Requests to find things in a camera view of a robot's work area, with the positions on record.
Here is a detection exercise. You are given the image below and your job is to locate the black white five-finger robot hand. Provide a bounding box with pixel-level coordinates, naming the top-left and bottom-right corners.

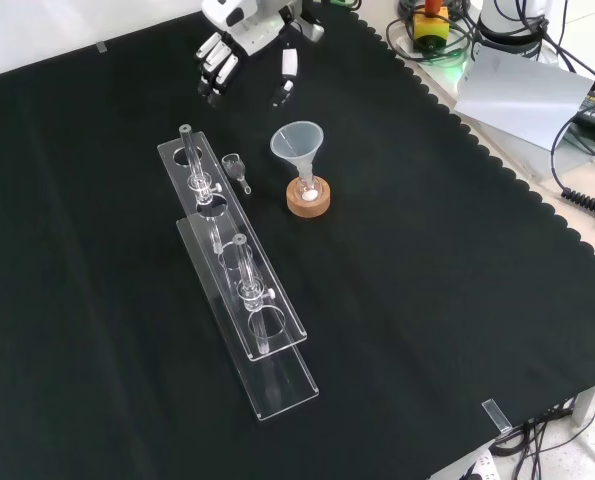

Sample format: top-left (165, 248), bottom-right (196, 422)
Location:
top-left (195, 0), bottom-right (327, 109)

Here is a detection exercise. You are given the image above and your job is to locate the translucent plastic funnel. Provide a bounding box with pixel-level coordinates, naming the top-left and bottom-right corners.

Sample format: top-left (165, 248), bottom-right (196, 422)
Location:
top-left (269, 119), bottom-right (325, 187)

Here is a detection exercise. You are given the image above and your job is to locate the clear glass weighing funnel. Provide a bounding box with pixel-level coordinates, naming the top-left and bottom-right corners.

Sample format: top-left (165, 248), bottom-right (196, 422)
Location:
top-left (221, 152), bottom-right (253, 196)

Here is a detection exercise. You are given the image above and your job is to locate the glass round-bottom flask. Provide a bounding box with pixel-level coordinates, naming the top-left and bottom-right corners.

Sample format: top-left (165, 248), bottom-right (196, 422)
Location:
top-left (296, 167), bottom-right (321, 204)

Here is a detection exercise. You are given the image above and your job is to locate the clear acrylic funnel stand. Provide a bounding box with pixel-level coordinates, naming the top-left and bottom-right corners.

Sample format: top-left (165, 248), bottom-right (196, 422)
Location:
top-left (156, 124), bottom-right (321, 424)

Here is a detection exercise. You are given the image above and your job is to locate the yellow stop button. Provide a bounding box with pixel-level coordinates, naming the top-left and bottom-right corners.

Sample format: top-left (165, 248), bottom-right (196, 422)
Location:
top-left (410, 0), bottom-right (451, 54)

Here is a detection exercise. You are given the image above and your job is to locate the pale board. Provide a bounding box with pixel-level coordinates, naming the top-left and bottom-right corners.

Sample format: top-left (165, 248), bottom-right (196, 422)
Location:
top-left (453, 45), bottom-right (595, 151)

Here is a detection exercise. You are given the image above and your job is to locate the black cloth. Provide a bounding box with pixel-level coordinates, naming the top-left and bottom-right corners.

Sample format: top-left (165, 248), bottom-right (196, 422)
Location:
top-left (0, 0), bottom-right (595, 480)

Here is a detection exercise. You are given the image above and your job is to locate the clear tape strip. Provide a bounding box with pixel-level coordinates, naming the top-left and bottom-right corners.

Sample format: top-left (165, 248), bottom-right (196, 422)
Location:
top-left (481, 398), bottom-right (514, 434)

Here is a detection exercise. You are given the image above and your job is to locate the white power strip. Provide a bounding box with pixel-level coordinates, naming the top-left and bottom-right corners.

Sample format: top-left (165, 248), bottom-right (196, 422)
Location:
top-left (455, 448), bottom-right (499, 480)

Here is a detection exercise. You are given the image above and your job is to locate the white table leg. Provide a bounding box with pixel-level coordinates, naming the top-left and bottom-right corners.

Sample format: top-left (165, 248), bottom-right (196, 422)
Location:
top-left (570, 373), bottom-right (595, 427)

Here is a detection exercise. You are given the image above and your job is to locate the cork ring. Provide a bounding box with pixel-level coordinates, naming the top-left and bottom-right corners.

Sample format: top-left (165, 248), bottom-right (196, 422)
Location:
top-left (285, 176), bottom-right (333, 219)

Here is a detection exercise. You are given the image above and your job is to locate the black cable with ribbed plug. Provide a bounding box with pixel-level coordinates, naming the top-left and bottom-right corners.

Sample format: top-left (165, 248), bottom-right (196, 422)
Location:
top-left (549, 110), bottom-right (595, 232)

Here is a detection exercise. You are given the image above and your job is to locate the black cable bundle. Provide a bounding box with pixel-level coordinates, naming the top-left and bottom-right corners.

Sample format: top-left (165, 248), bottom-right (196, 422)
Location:
top-left (490, 399), bottom-right (595, 480)

